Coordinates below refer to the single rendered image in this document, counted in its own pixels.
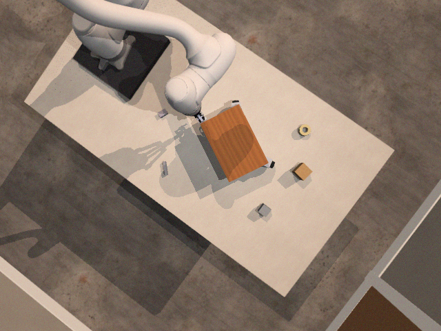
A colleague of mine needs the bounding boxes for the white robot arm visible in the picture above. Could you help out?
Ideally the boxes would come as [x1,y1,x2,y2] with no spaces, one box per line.
[57,0,236,116]

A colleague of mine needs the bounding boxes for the brown cube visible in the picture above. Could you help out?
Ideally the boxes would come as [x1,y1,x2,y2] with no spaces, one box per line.
[292,163,312,181]

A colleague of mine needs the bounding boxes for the beige roll of masking tape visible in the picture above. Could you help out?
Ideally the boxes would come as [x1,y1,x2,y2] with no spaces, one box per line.
[298,124,311,136]

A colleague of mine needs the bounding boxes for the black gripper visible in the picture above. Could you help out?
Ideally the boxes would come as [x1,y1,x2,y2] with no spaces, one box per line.
[191,110,205,123]

